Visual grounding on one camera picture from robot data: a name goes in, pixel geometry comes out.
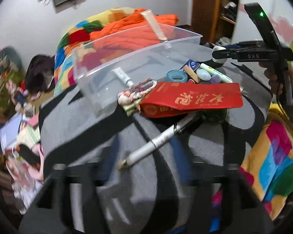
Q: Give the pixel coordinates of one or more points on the red paper box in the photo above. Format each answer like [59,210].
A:
[175,98]

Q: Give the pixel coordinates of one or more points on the mint green small bottle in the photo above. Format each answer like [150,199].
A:
[203,74]

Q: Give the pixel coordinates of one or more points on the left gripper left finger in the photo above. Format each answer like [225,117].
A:
[51,212]

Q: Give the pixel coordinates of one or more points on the light green marker stick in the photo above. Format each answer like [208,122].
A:
[213,71]

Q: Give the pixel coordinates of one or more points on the blue white booklet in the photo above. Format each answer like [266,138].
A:
[9,132]

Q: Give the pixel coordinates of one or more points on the clear plastic storage box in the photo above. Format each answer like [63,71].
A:
[92,67]

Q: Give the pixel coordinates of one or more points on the orange puffer jacket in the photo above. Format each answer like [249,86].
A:
[130,33]

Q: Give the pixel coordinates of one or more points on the blue adhesive tape roll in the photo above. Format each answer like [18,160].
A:
[176,76]

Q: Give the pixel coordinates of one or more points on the green basket of clutter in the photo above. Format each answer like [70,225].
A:
[10,68]

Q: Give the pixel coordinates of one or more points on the wooden shelf cabinet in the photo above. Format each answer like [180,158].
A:
[227,21]

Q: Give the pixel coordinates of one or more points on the pink braided bracelet charm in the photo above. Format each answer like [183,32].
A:
[130,98]

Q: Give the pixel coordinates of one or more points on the dark purple spray bottle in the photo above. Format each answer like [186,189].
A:
[213,80]

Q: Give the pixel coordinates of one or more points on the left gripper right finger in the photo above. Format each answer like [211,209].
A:
[223,201]

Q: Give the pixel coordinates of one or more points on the blue Max blade box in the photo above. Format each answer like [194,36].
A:
[191,64]

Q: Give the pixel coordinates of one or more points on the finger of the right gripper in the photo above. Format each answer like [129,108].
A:
[231,46]
[231,54]

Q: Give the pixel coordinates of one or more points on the dark purple clothes pile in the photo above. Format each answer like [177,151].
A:
[40,74]

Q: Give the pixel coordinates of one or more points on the grey black patterned blanket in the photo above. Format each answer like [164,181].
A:
[126,150]

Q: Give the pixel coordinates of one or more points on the small white ointment tube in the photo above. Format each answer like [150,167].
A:
[123,77]

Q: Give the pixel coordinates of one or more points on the wooden door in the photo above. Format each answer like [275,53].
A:
[205,14]

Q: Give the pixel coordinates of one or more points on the colourful patchwork quilt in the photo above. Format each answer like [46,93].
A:
[92,28]

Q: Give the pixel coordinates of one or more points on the beige cream tube white cap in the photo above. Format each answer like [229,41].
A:
[151,20]

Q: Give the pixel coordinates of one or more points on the white fountain pen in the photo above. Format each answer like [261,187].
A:
[156,142]

